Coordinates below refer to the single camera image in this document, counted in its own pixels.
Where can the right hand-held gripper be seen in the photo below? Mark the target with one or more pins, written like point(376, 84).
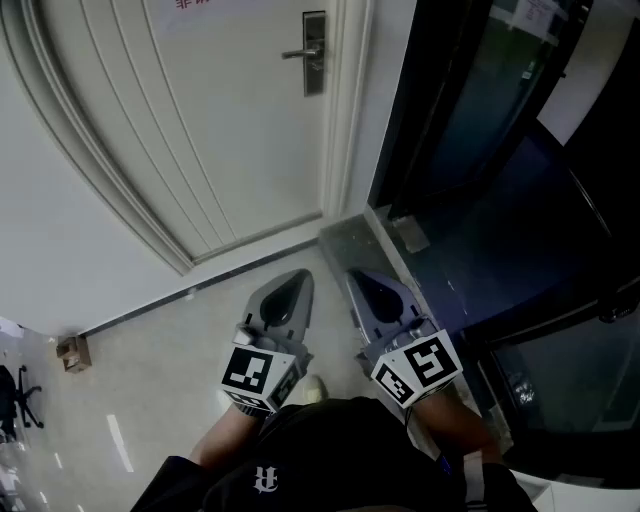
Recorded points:
point(370, 327)

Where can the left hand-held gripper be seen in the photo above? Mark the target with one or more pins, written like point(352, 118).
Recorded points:
point(290, 327)

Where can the person's left forearm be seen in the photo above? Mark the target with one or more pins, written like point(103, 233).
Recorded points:
point(220, 435)

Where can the person's right forearm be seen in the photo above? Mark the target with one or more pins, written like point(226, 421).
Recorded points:
point(450, 425)

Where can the metal door lock plate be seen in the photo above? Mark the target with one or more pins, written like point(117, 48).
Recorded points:
point(314, 82)

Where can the person's light shoe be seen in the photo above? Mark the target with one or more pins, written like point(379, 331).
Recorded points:
point(312, 387)

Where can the metal floor hinge plate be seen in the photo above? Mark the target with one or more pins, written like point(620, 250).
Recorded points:
point(411, 235)

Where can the person's black shirt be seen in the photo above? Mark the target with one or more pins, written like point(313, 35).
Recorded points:
point(340, 450)

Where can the small cardboard box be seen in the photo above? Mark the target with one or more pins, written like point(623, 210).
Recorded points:
point(75, 355)

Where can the black office chair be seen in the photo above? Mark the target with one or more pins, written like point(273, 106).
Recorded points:
point(20, 400)

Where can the paper sign with red print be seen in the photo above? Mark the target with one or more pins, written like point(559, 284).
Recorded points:
point(200, 22)

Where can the white paper notice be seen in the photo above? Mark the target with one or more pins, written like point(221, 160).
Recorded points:
point(535, 15)

